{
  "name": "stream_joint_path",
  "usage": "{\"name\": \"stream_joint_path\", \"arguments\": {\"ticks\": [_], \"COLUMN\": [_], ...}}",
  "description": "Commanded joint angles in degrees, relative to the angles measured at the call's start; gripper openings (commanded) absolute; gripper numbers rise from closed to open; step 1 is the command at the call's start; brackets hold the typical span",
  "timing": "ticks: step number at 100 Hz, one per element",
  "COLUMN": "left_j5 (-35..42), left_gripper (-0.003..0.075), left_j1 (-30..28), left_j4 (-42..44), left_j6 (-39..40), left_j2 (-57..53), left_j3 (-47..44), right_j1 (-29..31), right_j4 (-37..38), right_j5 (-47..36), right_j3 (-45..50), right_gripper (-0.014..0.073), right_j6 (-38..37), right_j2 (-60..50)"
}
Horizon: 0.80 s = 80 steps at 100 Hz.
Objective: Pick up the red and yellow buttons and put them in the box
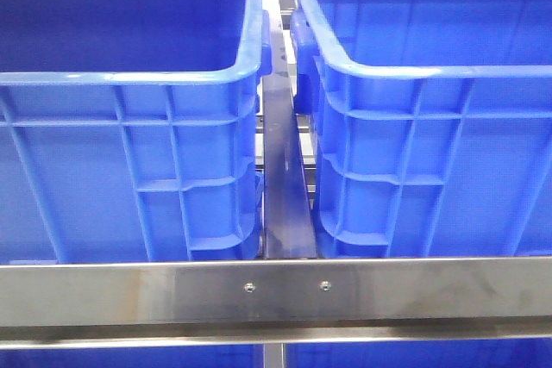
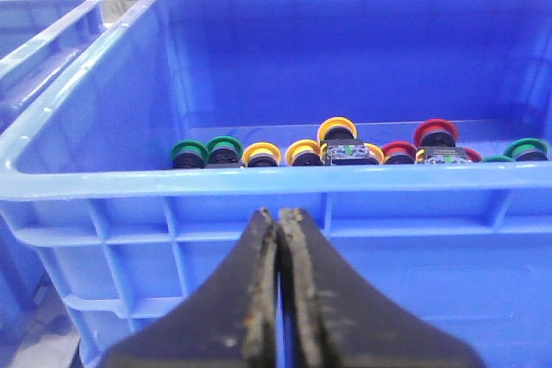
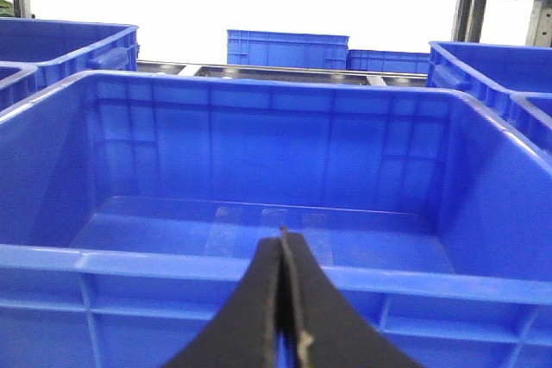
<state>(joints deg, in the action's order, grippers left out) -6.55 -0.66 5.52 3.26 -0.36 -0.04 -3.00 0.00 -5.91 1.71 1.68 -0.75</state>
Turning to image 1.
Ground steel rack centre divider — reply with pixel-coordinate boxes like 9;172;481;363
262;22;317;259

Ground left blue plastic crate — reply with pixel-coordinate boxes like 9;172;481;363
1;0;272;265

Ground blue plastic crate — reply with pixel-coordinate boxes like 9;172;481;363
1;0;272;265
292;0;551;258

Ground right blue plastic crate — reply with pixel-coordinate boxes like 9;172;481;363
292;0;551;258

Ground lower left blue crate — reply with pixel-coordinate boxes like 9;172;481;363
1;345;262;367

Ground lower right blue crate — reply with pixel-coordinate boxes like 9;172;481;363
286;339;551;367

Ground left rail screw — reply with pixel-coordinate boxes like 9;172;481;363
243;282;255;293

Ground rail screw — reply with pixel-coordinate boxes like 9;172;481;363
319;281;332;291
243;282;255;293

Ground right rail screw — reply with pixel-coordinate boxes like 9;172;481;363
319;281;332;291

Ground steel rack front rail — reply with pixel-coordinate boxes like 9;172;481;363
1;257;551;349

